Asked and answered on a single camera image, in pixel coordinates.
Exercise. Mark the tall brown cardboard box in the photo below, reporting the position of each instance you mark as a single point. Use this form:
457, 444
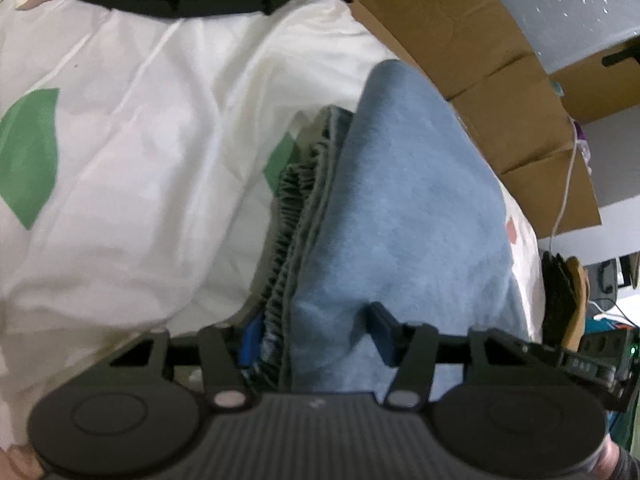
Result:
600, 90

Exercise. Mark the folded brown pants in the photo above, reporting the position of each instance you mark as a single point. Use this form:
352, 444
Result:
581, 305

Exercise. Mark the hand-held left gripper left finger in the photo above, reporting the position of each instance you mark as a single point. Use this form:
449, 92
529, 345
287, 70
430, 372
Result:
248, 347

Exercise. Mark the purple refill pouch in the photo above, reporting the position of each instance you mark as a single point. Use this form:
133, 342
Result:
582, 135

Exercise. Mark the flattened brown cardboard box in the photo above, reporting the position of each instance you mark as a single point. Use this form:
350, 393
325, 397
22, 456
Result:
450, 25

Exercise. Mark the light blue denim pants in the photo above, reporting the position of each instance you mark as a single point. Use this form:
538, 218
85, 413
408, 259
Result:
410, 210

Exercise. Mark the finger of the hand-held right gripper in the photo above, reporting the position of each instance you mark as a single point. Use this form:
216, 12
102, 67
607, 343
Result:
550, 355

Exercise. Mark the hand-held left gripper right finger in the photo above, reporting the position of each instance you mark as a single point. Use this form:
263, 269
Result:
382, 330

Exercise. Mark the light blue bottle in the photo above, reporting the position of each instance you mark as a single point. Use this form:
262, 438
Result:
558, 88

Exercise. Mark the grey upright board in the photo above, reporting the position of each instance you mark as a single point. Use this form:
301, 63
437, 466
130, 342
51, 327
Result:
550, 0

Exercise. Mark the cream bear print bed sheet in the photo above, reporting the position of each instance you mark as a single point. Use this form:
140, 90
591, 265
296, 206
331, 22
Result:
150, 185

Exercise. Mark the person's right forearm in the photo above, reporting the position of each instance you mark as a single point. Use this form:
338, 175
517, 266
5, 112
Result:
625, 465

